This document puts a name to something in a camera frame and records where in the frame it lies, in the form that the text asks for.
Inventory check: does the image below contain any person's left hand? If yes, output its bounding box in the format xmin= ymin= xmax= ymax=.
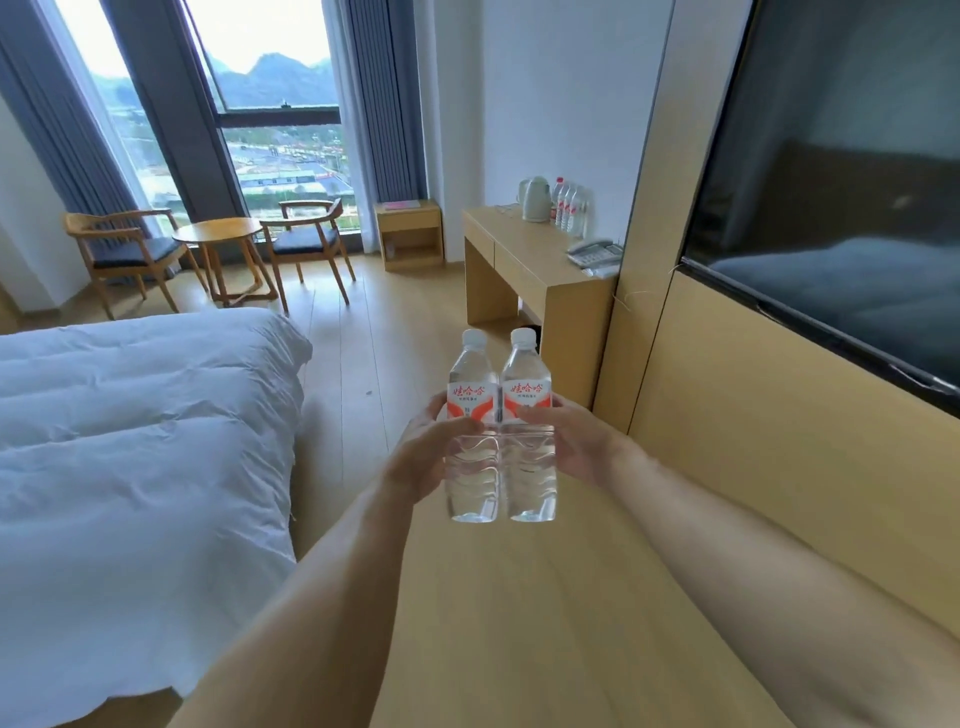
xmin=382 ymin=393 xmax=485 ymax=505

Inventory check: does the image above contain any round wooden side table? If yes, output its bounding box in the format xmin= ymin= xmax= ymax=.
xmin=172 ymin=217 xmax=280 ymax=309

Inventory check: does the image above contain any white bed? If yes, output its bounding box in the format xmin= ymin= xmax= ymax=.
xmin=0 ymin=307 xmax=314 ymax=728

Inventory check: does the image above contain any blue-grey curtain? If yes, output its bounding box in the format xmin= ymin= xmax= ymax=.
xmin=0 ymin=0 xmax=151 ymax=226
xmin=341 ymin=0 xmax=429 ymax=204

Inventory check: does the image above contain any person's left forearm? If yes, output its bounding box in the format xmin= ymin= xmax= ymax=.
xmin=168 ymin=479 xmax=414 ymax=728

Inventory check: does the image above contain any large glass window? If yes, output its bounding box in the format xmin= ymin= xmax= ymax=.
xmin=52 ymin=0 xmax=354 ymax=241

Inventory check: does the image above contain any white telephone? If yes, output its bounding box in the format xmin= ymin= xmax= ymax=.
xmin=566 ymin=238 xmax=625 ymax=270

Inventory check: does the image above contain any white electric kettle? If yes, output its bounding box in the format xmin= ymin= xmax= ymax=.
xmin=517 ymin=176 xmax=555 ymax=224

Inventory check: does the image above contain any person's right forearm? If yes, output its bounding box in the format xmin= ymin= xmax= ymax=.
xmin=603 ymin=438 xmax=960 ymax=728

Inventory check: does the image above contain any white sheer curtain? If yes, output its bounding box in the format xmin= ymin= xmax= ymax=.
xmin=320 ymin=0 xmax=380 ymax=255

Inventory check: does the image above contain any low wooden cabinet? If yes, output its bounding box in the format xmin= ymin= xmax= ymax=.
xmin=374 ymin=198 xmax=445 ymax=273

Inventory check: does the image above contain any wooden armchair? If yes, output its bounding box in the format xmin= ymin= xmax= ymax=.
xmin=258 ymin=198 xmax=358 ymax=316
xmin=62 ymin=209 xmax=210 ymax=322

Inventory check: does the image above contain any person's right hand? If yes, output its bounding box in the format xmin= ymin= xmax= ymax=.
xmin=517 ymin=395 xmax=628 ymax=493

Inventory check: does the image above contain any black television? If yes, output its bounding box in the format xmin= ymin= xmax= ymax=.
xmin=678 ymin=0 xmax=960 ymax=418

